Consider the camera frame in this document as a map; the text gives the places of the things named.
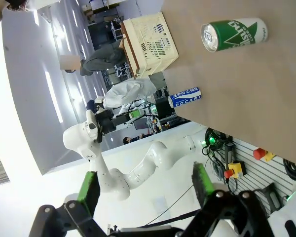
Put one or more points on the green cider drink can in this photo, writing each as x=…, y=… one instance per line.
x=236, y=34

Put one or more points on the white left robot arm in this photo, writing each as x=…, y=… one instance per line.
x=138, y=170

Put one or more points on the yellow emergency stop button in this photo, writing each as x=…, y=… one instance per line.
x=234, y=169
x=262, y=154

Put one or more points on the seated person in grey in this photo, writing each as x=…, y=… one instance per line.
x=101, y=58

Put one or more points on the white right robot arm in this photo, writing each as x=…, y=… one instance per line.
x=291, y=217

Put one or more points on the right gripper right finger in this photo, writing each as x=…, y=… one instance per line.
x=204, y=187

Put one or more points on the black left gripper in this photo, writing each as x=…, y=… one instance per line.
x=106, y=122

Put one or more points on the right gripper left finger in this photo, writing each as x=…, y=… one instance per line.
x=87, y=192

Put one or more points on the black haired person in white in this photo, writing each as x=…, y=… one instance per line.
x=128, y=91

